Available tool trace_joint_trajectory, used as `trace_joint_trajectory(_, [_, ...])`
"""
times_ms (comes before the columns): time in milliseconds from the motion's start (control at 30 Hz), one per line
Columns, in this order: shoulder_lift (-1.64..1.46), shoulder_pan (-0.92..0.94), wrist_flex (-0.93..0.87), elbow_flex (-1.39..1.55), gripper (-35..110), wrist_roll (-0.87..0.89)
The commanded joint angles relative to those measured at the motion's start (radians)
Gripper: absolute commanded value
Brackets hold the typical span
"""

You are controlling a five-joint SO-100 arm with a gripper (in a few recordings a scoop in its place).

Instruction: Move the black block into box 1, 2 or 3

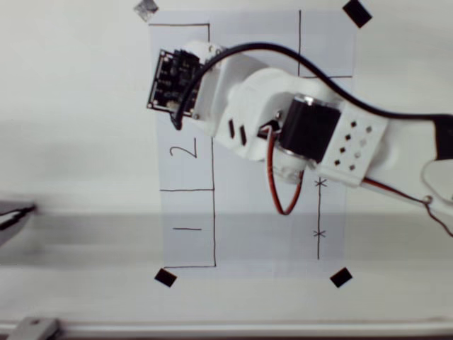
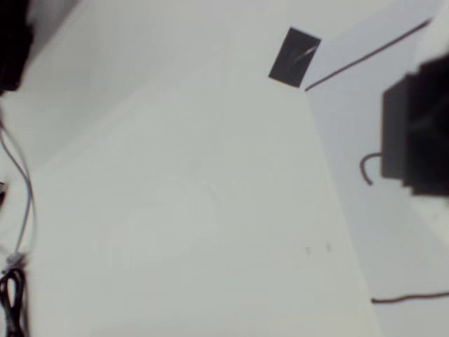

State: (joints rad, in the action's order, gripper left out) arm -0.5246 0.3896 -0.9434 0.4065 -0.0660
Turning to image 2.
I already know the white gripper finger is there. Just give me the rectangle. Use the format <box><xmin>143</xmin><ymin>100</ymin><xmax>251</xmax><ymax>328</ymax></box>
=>
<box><xmin>408</xmin><ymin>195</ymin><xmax>449</xmax><ymax>239</ymax></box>
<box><xmin>418</xmin><ymin>13</ymin><xmax>449</xmax><ymax>67</ymax></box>

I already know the black cube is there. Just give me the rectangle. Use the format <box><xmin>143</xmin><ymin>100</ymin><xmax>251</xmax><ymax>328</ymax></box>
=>
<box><xmin>381</xmin><ymin>55</ymin><xmax>449</xmax><ymax>197</ymax></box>

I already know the white paper sheet with drawings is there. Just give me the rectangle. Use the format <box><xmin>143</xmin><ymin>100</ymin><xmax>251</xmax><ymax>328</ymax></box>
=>
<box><xmin>304</xmin><ymin>0</ymin><xmax>449</xmax><ymax>337</ymax></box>

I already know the shiny black tape piece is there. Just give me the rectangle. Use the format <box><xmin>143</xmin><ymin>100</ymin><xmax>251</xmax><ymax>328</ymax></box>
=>
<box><xmin>268</xmin><ymin>27</ymin><xmax>322</xmax><ymax>88</ymax></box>

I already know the black box-shaped object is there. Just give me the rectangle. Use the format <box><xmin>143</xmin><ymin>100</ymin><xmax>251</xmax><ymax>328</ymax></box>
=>
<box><xmin>0</xmin><ymin>0</ymin><xmax>38</xmax><ymax>95</ymax></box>

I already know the white cable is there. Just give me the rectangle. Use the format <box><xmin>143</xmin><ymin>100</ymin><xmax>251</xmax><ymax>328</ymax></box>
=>
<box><xmin>0</xmin><ymin>121</ymin><xmax>39</xmax><ymax>256</ymax></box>
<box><xmin>0</xmin><ymin>138</ymin><xmax>32</xmax><ymax>263</ymax></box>

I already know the black cable bundle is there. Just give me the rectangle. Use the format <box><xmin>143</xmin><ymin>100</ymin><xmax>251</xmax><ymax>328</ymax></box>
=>
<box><xmin>0</xmin><ymin>265</ymin><xmax>32</xmax><ymax>337</ymax></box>

